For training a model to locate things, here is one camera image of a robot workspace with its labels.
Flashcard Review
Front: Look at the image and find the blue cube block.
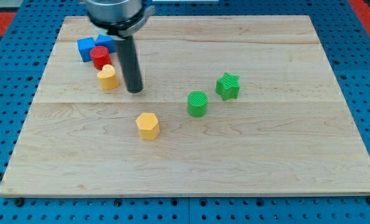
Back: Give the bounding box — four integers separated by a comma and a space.
77, 37, 96, 62

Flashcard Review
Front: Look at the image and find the red cylinder block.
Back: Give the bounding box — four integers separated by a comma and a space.
90, 45, 111, 70

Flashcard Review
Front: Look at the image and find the yellow hexagon block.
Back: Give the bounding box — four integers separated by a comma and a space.
136, 113, 160, 141

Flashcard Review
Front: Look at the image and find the green star block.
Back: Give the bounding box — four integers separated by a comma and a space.
215, 72, 240, 101

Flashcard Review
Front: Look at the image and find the yellow heart block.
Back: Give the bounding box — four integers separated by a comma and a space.
97, 64, 120, 90

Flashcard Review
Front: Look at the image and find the green cylinder block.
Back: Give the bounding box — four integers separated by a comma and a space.
187, 90, 208, 118

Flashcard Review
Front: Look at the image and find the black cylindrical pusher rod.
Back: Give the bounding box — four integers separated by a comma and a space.
114, 36, 144, 93

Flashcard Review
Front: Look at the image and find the blue triangle block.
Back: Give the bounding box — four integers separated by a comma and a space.
95, 35, 116, 54

